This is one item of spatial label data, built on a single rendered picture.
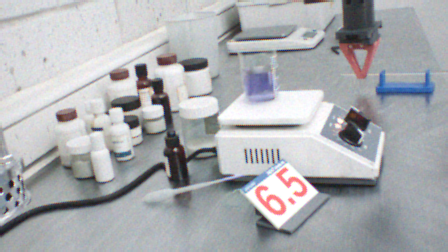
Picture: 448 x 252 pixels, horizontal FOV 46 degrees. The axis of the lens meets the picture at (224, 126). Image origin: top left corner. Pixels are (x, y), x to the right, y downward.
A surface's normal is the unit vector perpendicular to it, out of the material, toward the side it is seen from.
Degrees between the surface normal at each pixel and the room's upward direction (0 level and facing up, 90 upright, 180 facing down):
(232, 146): 90
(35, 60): 90
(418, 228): 0
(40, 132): 90
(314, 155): 90
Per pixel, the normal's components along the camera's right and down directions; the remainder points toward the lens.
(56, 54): 0.95, -0.04
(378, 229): -0.13, -0.94
